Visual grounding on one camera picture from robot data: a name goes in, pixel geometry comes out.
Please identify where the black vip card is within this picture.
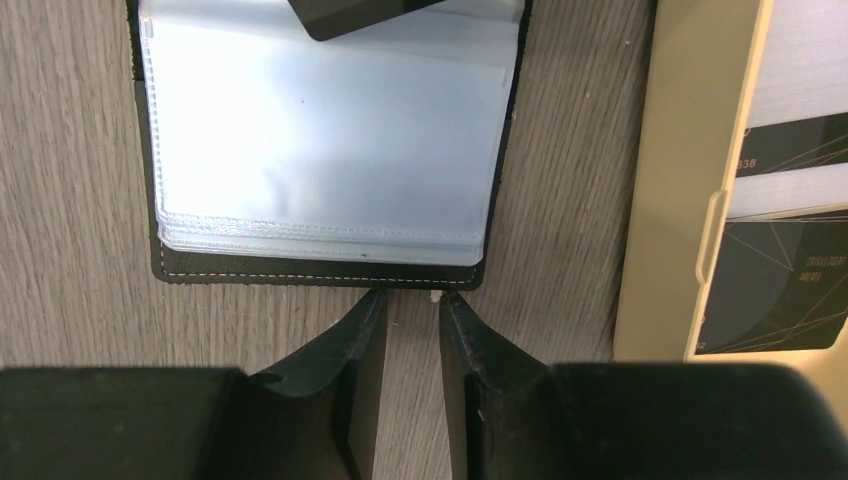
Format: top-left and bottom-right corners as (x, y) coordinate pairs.
(289, 0), (441, 41)

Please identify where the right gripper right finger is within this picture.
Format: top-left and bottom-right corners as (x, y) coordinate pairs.
(439, 291), (577, 479)

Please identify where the white striped card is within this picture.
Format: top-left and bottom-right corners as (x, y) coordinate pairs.
(727, 1), (847, 221)

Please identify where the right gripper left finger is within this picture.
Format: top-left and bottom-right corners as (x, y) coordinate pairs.
(211, 289), (388, 479)

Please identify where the black leather card holder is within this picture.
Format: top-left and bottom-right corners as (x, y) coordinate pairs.
(125, 1), (533, 291)

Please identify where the beige oval tray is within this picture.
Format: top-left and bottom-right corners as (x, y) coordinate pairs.
(613, 1), (847, 422)

